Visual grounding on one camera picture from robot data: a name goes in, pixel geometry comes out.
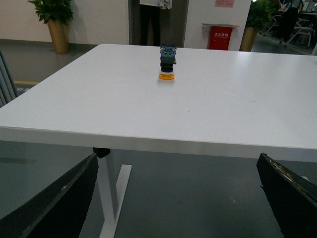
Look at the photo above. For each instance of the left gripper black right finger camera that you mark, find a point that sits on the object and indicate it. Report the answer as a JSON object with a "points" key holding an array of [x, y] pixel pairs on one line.
{"points": [[293, 199]]}

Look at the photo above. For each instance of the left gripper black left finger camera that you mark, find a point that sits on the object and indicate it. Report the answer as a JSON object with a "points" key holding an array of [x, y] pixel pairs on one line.
{"points": [[58, 211]]}

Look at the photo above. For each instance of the yellow push button switch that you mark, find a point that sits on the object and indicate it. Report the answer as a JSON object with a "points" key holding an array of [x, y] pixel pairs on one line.
{"points": [[167, 60]]}

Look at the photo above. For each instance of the black box under table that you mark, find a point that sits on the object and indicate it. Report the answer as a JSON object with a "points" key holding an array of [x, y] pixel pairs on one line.
{"points": [[101, 152]]}

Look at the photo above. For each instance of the grey stacked panels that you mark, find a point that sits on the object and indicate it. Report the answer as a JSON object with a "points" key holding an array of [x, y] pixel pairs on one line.
{"points": [[8, 89]]}

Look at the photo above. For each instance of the office chair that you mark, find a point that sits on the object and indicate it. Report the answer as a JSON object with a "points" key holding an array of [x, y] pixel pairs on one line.
{"points": [[300, 28]]}

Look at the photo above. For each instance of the seated person in black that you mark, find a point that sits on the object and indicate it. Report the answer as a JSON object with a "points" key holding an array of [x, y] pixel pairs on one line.
{"points": [[288, 21]]}

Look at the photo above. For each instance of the red fire extinguisher box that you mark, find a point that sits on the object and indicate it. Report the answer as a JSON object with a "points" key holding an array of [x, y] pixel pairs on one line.
{"points": [[219, 35]]}

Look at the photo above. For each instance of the right potted plant gold vase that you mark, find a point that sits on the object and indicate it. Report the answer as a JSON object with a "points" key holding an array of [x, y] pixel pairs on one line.
{"points": [[259, 16]]}

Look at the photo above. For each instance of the potted plant gold vase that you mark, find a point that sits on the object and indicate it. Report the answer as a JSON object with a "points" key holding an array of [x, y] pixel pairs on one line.
{"points": [[56, 14], [259, 16]]}

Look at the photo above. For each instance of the left potted plant gold vase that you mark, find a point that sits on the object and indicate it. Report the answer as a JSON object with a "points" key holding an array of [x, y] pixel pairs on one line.
{"points": [[56, 14]]}

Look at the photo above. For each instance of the grey door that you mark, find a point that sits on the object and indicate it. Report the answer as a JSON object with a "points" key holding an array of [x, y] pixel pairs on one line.
{"points": [[172, 23]]}

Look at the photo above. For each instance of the white table leg frame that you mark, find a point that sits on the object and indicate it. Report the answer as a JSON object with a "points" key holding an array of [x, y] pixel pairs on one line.
{"points": [[112, 189]]}

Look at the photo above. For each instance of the pink wall notice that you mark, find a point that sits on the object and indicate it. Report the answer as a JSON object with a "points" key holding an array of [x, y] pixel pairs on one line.
{"points": [[224, 3]]}

